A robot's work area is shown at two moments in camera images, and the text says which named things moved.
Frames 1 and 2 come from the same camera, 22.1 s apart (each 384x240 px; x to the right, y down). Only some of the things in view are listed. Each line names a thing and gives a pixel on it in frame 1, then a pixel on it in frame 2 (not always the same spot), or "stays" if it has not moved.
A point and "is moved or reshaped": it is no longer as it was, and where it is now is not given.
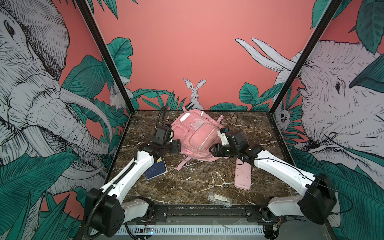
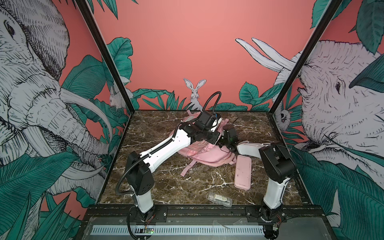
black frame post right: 332,7 stays
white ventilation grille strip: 238,230 stays
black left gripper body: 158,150 → 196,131
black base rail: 213,214 stays
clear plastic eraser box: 223,200 stays
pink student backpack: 198,131 is moved or reshaped
